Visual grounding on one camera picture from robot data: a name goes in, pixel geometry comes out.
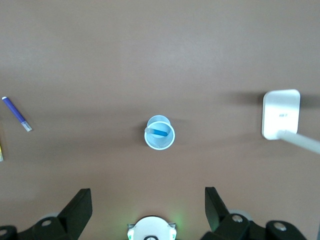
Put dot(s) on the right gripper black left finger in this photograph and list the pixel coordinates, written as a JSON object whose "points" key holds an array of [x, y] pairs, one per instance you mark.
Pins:
{"points": [[75, 220]]}

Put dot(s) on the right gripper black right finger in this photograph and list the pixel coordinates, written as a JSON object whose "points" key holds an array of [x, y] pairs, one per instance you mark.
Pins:
{"points": [[220, 225]]}

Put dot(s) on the blue marker pen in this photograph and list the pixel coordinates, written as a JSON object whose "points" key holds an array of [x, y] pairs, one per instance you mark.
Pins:
{"points": [[160, 132]]}

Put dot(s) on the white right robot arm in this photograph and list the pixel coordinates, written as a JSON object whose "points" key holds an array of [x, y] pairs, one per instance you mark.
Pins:
{"points": [[152, 228]]}

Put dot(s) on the yellow marker pen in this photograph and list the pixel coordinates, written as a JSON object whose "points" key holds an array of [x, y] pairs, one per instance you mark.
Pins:
{"points": [[1, 153]]}

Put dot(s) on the translucent blue plastic cup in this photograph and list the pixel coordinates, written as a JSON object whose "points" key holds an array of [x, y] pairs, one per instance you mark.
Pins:
{"points": [[160, 143]]}

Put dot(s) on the purple marker pen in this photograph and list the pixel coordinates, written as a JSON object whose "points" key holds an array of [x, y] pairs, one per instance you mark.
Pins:
{"points": [[15, 111]]}

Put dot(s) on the white lamp stand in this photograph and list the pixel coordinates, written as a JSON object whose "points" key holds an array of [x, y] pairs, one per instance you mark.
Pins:
{"points": [[281, 112]]}

